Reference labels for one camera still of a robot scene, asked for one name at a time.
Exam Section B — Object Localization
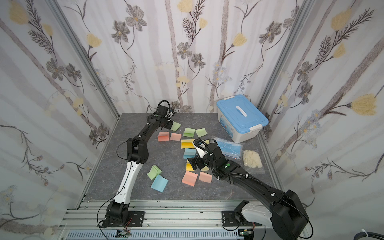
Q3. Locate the green memo pad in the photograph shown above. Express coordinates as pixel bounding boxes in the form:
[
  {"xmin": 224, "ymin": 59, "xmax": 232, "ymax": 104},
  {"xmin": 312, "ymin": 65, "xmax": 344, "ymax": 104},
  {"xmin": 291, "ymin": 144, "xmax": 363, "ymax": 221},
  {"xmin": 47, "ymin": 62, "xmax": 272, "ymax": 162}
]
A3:
[
  {"xmin": 183, "ymin": 128, "xmax": 195, "ymax": 138},
  {"xmin": 147, "ymin": 165, "xmax": 162, "ymax": 181},
  {"xmin": 171, "ymin": 122, "xmax": 181, "ymax": 132}
]

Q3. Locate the torn green memo page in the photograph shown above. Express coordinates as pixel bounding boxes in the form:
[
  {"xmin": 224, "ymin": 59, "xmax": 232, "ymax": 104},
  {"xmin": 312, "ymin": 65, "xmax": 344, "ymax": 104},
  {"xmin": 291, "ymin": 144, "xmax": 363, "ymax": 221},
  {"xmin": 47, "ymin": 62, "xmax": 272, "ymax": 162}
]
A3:
[{"xmin": 196, "ymin": 128, "xmax": 208, "ymax": 138}]

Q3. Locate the clear bag with beige contents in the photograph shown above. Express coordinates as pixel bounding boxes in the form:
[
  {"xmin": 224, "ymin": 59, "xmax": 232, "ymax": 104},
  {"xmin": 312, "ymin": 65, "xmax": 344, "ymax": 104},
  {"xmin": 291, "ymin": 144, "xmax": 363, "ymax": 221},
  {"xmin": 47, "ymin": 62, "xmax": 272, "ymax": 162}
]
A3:
[{"xmin": 243, "ymin": 150, "xmax": 263, "ymax": 169}]

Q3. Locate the small yellow memo pad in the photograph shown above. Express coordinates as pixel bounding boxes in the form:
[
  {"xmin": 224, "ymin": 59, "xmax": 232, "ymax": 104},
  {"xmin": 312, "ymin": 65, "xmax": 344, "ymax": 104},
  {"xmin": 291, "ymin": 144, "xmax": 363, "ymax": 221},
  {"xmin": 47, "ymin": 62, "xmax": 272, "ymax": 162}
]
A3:
[{"xmin": 186, "ymin": 160, "xmax": 195, "ymax": 172}]

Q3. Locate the torn pink memo page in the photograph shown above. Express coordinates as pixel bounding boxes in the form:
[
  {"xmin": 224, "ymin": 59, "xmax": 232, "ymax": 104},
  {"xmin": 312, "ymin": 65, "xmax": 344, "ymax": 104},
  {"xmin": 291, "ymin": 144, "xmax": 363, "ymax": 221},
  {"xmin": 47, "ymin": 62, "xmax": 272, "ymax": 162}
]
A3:
[{"xmin": 199, "ymin": 172, "xmax": 212, "ymax": 183}]

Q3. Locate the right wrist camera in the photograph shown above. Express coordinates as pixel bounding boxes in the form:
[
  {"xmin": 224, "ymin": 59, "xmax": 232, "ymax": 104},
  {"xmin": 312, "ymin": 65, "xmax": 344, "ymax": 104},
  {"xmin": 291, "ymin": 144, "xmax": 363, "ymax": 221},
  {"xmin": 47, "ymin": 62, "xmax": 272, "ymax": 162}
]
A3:
[{"xmin": 193, "ymin": 140, "xmax": 209, "ymax": 158}]

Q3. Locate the blue memo pad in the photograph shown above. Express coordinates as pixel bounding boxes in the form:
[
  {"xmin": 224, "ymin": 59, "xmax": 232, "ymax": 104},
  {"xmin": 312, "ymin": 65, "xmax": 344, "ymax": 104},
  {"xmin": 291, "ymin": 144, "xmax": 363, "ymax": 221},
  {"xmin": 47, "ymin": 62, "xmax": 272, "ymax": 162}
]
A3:
[
  {"xmin": 151, "ymin": 175, "xmax": 169, "ymax": 193},
  {"xmin": 183, "ymin": 149, "xmax": 197, "ymax": 159}
]

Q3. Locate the small circuit board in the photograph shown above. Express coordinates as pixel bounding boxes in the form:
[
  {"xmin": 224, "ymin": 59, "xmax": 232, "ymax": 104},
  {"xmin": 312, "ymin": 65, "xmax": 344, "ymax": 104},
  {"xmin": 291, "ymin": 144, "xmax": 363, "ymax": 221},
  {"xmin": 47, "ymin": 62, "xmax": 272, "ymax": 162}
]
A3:
[{"xmin": 115, "ymin": 230, "xmax": 131, "ymax": 238}]

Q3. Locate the large yellow memo pad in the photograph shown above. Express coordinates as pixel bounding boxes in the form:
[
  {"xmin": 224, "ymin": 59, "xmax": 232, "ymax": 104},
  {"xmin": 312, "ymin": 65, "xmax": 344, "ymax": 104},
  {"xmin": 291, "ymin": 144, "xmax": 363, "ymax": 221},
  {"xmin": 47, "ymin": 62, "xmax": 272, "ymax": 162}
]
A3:
[{"xmin": 181, "ymin": 139, "xmax": 196, "ymax": 149}]

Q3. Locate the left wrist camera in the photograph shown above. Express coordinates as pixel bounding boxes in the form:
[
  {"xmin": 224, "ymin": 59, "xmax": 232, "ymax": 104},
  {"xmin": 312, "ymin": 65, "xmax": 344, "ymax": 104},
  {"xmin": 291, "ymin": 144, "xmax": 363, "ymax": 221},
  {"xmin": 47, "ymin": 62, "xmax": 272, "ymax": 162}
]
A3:
[{"xmin": 155, "ymin": 105, "xmax": 175, "ymax": 119}]

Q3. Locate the pink memo pad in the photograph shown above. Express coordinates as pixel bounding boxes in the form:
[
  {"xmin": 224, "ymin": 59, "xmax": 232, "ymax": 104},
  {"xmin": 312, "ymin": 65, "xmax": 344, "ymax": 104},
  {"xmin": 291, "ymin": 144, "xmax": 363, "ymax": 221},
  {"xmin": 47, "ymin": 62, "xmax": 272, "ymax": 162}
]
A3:
[{"xmin": 182, "ymin": 171, "xmax": 198, "ymax": 187}]

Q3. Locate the bag of blue face masks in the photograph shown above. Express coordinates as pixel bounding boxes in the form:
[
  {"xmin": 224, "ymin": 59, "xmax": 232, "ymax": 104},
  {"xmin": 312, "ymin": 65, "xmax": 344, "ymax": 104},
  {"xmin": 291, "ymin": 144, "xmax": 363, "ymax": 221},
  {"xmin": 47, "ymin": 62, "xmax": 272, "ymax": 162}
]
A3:
[{"xmin": 214, "ymin": 137, "xmax": 243, "ymax": 160}]

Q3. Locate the red memo pad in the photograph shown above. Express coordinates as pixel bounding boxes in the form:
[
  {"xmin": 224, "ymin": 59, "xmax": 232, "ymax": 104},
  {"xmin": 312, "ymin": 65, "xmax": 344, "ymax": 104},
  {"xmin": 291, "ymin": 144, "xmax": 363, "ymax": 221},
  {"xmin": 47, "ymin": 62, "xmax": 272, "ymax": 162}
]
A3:
[{"xmin": 158, "ymin": 132, "xmax": 170, "ymax": 142}]

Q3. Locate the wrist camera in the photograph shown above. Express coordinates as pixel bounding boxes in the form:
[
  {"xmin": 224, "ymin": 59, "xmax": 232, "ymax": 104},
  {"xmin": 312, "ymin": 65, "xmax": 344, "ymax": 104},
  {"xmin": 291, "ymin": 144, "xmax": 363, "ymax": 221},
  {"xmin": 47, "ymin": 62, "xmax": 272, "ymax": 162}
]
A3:
[
  {"xmin": 193, "ymin": 140, "xmax": 209, "ymax": 158},
  {"xmin": 155, "ymin": 105, "xmax": 175, "ymax": 119}
]

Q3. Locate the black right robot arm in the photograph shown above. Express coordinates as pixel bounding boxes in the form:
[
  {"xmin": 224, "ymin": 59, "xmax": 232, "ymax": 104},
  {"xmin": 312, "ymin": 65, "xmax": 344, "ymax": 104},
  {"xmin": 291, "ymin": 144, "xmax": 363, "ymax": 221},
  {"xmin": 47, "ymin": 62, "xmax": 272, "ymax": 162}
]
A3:
[{"xmin": 188, "ymin": 154, "xmax": 310, "ymax": 240}]

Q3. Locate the aluminium rail frame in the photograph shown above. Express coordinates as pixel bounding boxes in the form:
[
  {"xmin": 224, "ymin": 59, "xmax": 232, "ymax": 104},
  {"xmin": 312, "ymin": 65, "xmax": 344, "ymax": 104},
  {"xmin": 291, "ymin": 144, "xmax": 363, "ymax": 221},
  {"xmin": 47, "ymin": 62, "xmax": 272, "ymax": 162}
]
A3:
[{"xmin": 58, "ymin": 200, "xmax": 272, "ymax": 240}]

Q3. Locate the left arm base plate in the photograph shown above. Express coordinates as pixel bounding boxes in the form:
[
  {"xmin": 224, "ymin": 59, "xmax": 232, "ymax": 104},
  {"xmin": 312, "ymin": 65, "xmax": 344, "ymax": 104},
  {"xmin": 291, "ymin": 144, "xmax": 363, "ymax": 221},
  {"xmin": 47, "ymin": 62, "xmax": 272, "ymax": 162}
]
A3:
[{"xmin": 101, "ymin": 211, "xmax": 145, "ymax": 228}]

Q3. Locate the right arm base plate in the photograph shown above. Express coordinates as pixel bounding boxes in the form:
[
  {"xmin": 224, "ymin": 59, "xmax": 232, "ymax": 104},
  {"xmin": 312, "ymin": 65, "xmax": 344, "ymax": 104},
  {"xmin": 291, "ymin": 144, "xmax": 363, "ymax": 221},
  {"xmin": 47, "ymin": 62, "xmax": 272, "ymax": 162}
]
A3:
[{"xmin": 221, "ymin": 211, "xmax": 254, "ymax": 227}]

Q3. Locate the white box with blue lid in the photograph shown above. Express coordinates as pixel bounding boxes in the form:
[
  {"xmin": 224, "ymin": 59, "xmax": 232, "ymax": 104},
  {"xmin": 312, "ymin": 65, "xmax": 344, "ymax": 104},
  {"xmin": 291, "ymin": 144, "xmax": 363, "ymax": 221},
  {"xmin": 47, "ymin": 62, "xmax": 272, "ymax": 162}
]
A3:
[{"xmin": 217, "ymin": 95, "xmax": 269, "ymax": 144}]

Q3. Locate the torn red memo page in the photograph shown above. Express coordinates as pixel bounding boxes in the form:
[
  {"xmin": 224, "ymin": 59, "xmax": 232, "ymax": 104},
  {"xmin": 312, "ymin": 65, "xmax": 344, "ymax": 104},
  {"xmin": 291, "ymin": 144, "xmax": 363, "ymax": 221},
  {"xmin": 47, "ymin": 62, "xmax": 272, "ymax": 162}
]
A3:
[{"xmin": 170, "ymin": 133, "xmax": 182, "ymax": 141}]

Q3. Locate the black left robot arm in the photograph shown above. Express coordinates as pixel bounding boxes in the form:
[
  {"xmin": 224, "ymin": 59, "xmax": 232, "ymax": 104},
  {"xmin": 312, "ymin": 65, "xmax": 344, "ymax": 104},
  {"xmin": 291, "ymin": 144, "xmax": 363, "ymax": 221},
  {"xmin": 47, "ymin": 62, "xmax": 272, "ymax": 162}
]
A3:
[{"xmin": 98, "ymin": 114, "xmax": 174, "ymax": 229}]

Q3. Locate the black cable bottom right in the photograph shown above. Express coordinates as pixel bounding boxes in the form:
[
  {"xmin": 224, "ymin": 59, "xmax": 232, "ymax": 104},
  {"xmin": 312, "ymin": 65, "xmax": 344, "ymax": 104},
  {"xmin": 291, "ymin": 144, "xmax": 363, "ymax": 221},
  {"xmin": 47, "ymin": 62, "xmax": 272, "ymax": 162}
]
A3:
[{"xmin": 353, "ymin": 229, "xmax": 384, "ymax": 240}]

